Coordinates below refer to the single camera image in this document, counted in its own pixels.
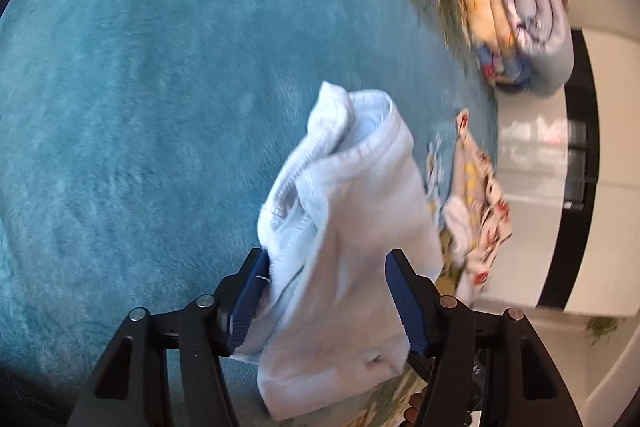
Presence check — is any light blue sweatshirt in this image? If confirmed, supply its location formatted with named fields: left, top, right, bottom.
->
left=236, top=83, right=442, bottom=421

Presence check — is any person's left hand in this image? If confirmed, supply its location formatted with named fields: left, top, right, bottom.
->
left=400, top=387, right=426, bottom=427

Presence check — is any cream car print garment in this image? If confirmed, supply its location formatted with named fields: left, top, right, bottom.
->
left=456, top=109, right=512, bottom=299

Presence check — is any beige fuzzy lettered sweater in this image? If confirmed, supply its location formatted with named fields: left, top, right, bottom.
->
left=442, top=146, right=484, bottom=305

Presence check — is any blue floral carpet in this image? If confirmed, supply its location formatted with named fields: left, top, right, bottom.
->
left=1, top=0, right=498, bottom=419

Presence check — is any folded peach cartoon blanket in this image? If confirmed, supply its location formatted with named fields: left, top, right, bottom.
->
left=463, top=0, right=530, bottom=93

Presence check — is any folded grey quilt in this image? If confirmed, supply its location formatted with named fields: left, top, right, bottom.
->
left=502, top=0, right=574, bottom=96

